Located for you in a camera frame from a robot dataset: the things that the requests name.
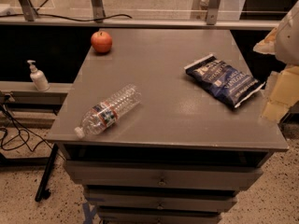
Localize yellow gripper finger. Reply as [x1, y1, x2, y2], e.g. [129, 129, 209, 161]
[262, 65, 299, 123]
[253, 27, 278, 55]

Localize blue chip bag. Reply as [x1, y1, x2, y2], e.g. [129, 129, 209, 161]
[184, 54, 263, 108]

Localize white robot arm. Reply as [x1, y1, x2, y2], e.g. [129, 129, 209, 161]
[253, 1, 299, 123]

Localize red apple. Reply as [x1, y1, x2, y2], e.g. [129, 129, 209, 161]
[91, 31, 112, 53]

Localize grey drawer cabinet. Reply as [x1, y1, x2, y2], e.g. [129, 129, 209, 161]
[46, 27, 290, 224]

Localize clear plastic water bottle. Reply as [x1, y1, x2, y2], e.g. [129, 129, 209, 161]
[74, 84, 141, 139]

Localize middle drawer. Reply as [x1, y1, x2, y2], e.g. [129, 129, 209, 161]
[84, 189, 236, 213]

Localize drawer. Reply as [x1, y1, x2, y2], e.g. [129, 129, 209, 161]
[97, 207, 221, 224]
[84, 189, 236, 213]
[64, 161, 263, 190]

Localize top drawer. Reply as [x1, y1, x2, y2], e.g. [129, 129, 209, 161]
[64, 161, 263, 190]

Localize bottom drawer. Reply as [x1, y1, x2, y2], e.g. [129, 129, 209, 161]
[97, 207, 221, 224]

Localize white pump dispenser bottle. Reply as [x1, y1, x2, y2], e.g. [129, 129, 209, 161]
[27, 60, 50, 91]

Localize black stand leg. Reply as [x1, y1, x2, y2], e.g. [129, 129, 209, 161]
[35, 144, 58, 203]

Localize metal railing frame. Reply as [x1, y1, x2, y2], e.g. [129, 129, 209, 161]
[0, 0, 299, 31]

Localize black cable on ledge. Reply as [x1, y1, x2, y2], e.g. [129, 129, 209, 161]
[0, 12, 134, 22]

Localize black floor cables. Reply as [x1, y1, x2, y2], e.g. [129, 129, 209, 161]
[0, 91, 66, 161]

